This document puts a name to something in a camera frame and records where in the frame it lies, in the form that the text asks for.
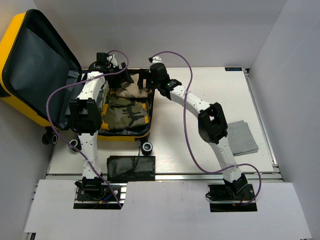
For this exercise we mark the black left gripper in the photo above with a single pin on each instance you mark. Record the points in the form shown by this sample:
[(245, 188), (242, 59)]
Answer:
[(122, 77)]

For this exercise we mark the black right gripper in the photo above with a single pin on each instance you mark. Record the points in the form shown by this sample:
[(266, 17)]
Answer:
[(146, 74)]

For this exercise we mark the beige garment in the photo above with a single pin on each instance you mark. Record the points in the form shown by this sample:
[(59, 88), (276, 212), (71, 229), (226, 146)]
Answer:
[(131, 90)]

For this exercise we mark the camouflage yellow green garment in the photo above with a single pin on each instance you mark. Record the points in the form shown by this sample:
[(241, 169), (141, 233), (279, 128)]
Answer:
[(122, 113)]

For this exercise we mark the grey cloth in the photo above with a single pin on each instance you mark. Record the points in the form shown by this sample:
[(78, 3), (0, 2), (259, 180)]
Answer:
[(240, 138)]

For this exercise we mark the white green patterned garment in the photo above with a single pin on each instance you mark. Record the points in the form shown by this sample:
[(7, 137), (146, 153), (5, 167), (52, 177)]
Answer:
[(102, 96)]

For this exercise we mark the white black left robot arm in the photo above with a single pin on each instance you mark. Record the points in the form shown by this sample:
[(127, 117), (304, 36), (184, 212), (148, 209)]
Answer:
[(85, 120)]

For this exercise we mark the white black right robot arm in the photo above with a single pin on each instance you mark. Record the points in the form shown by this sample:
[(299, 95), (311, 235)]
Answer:
[(212, 124)]

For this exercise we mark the yellow hard-shell suitcase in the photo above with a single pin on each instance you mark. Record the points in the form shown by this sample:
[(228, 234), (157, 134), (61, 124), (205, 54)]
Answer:
[(39, 75)]

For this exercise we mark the black wrapped box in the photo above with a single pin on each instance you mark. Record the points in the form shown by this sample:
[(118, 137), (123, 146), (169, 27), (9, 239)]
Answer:
[(131, 168)]

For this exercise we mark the white foreground board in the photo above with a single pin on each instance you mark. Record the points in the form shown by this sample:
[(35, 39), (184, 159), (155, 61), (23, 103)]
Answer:
[(165, 211)]

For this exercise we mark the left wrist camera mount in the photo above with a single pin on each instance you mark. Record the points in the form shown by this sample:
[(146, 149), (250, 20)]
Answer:
[(112, 61)]

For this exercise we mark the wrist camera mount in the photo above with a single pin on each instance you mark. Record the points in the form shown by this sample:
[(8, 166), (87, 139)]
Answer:
[(155, 59), (112, 61)]

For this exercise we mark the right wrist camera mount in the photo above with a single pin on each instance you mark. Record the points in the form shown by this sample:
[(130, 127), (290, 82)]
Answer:
[(155, 59)]

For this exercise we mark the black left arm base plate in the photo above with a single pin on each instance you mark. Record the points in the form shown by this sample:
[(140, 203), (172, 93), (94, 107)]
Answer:
[(97, 197)]

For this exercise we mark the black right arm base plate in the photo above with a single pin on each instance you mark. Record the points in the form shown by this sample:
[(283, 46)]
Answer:
[(222, 200)]

